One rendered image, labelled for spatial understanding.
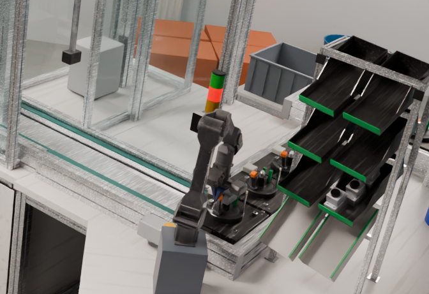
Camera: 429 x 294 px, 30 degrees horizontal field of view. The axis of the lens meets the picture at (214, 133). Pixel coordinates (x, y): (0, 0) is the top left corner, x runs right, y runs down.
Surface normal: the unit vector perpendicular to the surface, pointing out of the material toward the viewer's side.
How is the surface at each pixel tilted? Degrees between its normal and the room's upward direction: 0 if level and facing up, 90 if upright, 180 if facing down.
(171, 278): 90
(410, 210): 0
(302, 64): 90
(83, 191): 90
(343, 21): 90
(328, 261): 45
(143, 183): 0
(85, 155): 0
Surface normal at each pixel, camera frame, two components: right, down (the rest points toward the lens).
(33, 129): 0.18, -0.89
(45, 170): -0.53, 0.28
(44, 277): 0.83, 0.36
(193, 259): 0.07, 0.44
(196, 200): -0.25, 0.03
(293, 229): -0.34, -0.47
